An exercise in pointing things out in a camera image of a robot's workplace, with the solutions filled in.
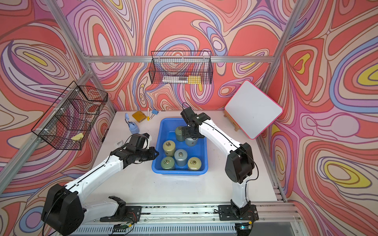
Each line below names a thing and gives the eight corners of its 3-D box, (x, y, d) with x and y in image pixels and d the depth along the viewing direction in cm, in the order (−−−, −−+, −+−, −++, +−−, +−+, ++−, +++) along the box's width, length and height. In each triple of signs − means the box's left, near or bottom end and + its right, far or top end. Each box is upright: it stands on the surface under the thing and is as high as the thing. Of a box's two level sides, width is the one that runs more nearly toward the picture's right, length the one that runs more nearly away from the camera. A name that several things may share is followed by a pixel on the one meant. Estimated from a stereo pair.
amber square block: (138, 123, 115) (137, 120, 112) (132, 116, 119) (131, 114, 117) (146, 118, 118) (146, 115, 116) (140, 112, 123) (139, 109, 120)
